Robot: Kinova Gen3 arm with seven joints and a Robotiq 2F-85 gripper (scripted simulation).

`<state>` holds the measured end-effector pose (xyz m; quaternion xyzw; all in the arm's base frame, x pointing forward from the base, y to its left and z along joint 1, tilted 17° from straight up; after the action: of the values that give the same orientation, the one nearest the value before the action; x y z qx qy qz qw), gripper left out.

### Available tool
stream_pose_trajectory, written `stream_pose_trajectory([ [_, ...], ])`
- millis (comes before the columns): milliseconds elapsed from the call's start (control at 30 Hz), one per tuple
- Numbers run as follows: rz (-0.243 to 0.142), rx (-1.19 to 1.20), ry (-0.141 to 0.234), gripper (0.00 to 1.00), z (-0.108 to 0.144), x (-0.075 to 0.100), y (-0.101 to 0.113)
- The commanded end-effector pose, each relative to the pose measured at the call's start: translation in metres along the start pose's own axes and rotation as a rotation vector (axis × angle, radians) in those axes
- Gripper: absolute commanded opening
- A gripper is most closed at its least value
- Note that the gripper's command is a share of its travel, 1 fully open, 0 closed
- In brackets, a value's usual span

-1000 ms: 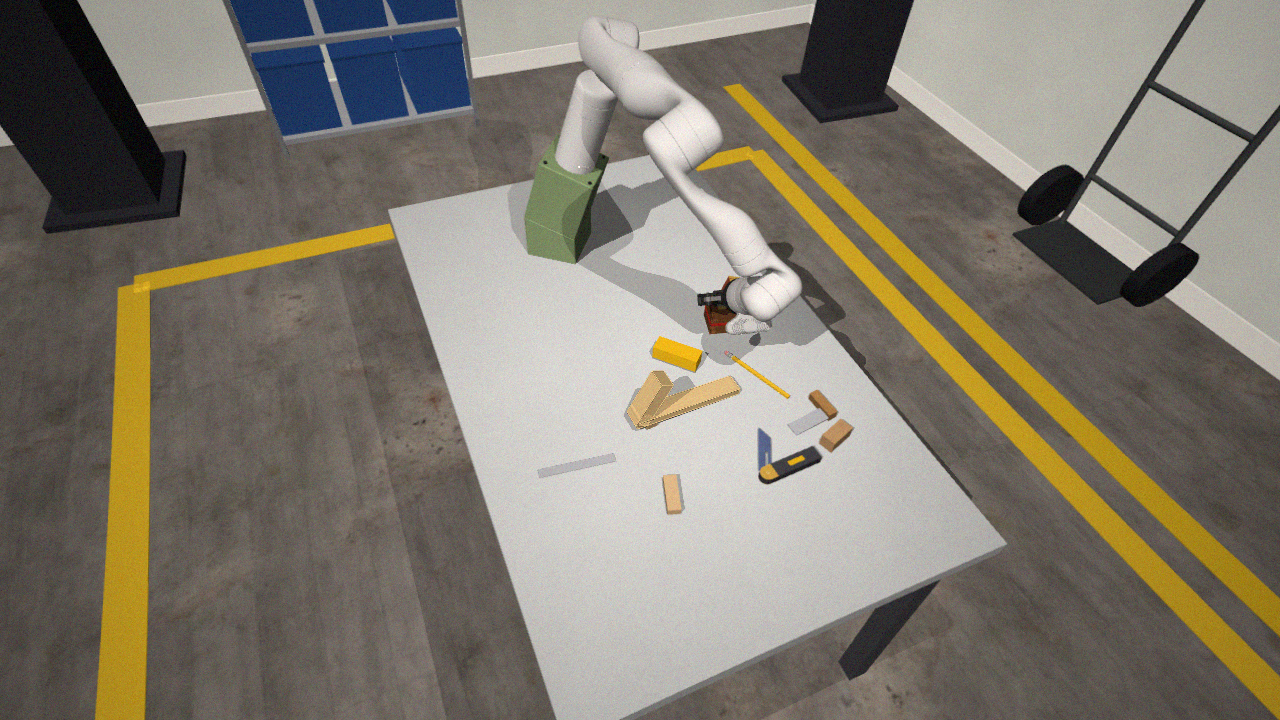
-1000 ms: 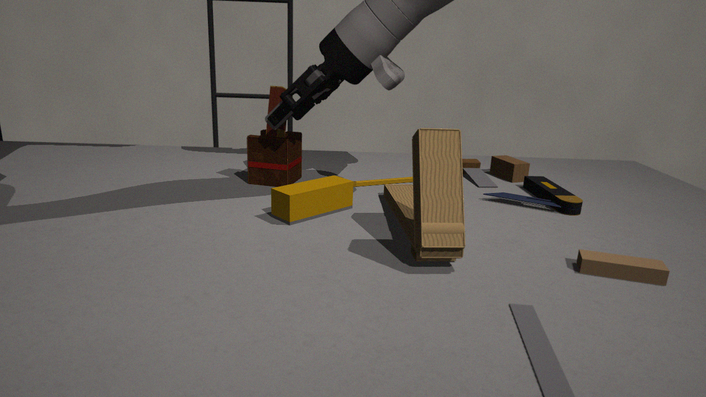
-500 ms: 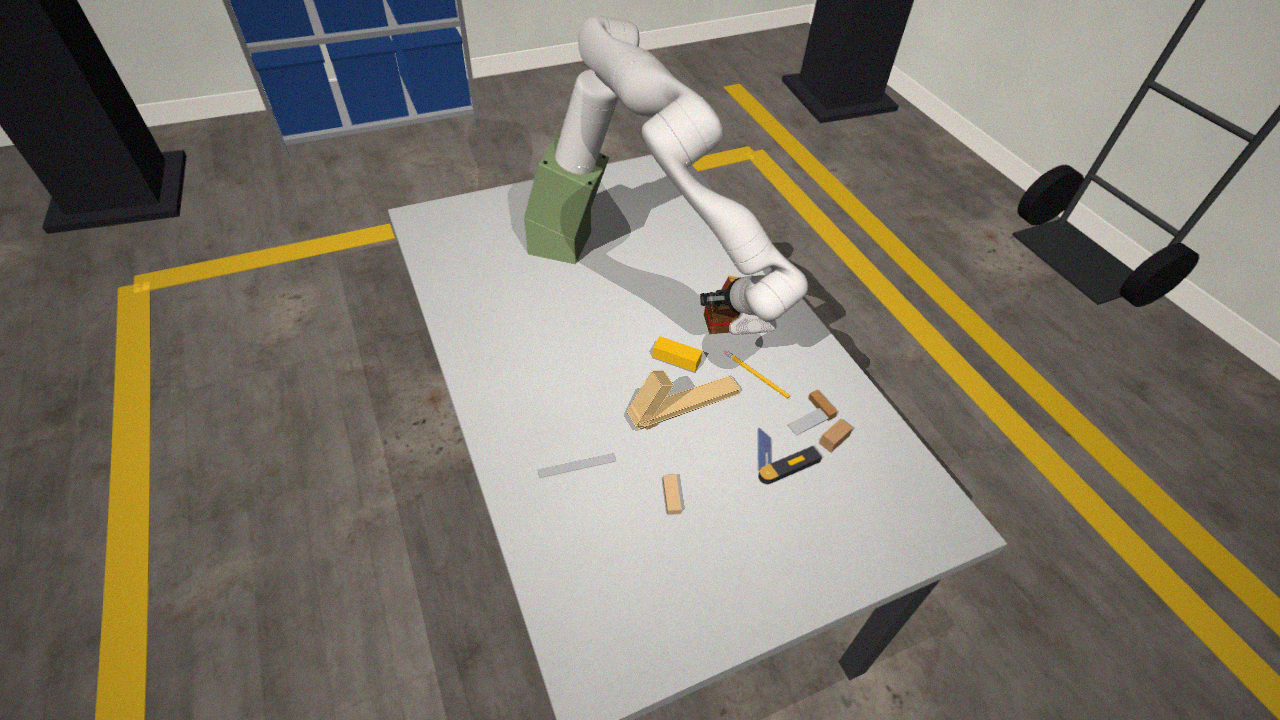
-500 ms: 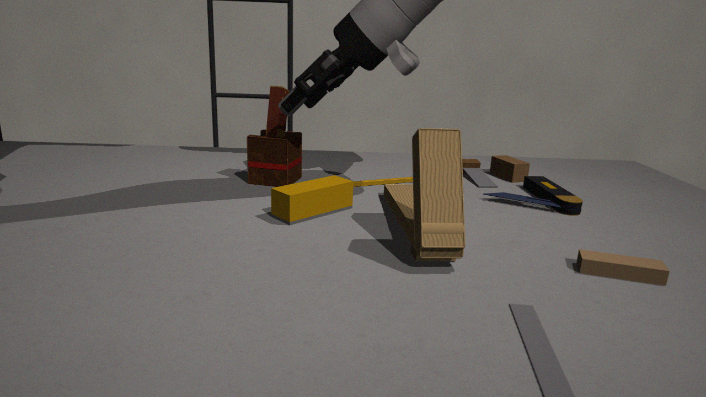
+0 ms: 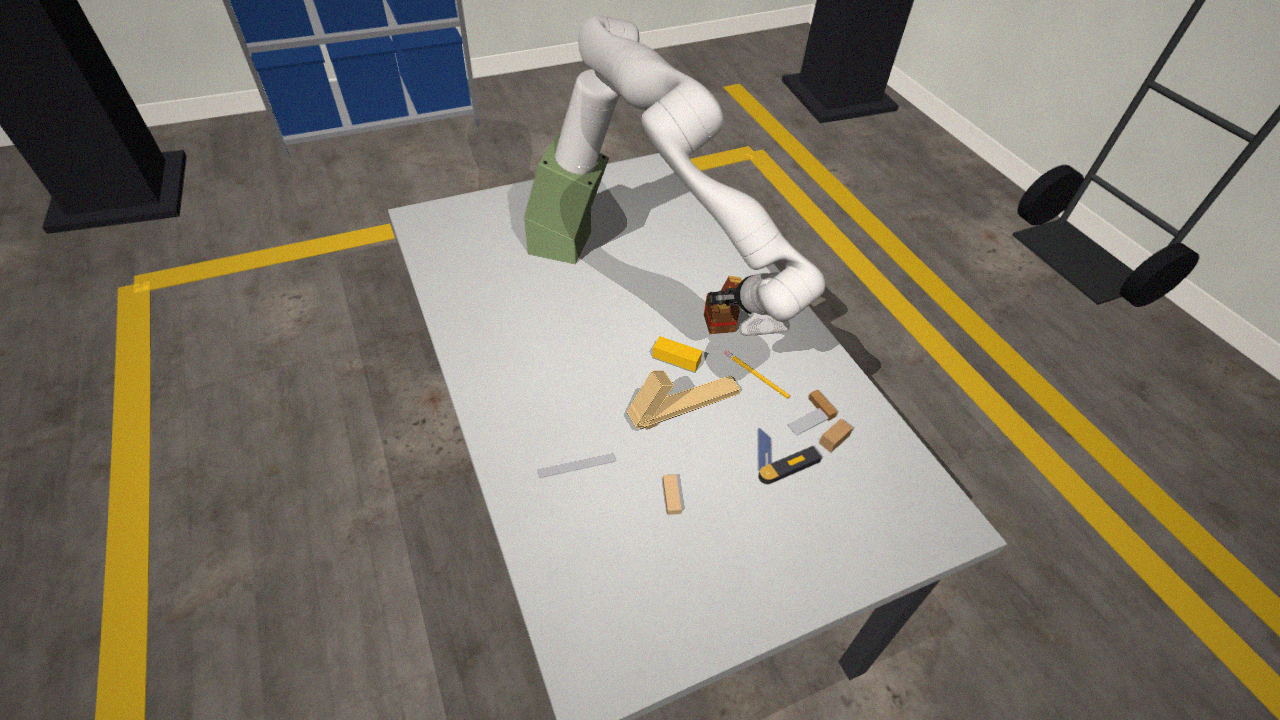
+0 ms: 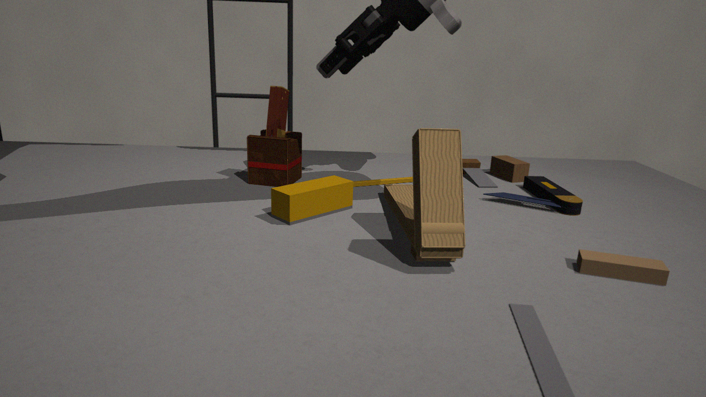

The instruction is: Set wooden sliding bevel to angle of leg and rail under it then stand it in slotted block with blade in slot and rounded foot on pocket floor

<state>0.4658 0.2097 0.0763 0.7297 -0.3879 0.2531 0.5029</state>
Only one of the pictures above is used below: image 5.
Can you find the yellow rectangular block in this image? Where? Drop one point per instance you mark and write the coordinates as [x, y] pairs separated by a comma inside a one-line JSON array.
[[677, 354]]

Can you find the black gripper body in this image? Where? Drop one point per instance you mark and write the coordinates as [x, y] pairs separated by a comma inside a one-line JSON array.
[[737, 295]]

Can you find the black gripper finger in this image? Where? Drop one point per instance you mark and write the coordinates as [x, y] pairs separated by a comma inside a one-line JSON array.
[[719, 297]]

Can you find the grey flat bar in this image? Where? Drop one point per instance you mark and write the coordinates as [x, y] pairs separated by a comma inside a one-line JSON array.
[[577, 465]]

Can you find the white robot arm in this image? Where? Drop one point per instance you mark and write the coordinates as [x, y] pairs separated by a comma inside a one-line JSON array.
[[679, 124]]

